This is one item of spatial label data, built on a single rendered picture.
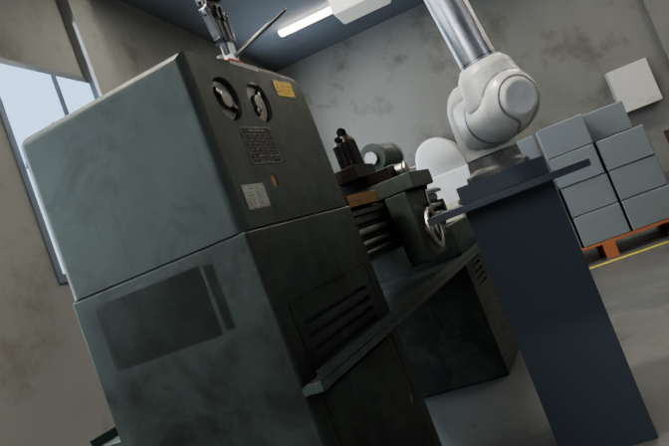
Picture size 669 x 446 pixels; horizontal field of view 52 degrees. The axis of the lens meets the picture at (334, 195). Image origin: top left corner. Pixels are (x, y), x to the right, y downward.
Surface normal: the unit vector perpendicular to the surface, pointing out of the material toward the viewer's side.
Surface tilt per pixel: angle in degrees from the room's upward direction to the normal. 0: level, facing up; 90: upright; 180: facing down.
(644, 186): 90
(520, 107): 92
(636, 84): 90
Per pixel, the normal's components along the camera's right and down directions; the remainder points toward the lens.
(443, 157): -0.29, 0.04
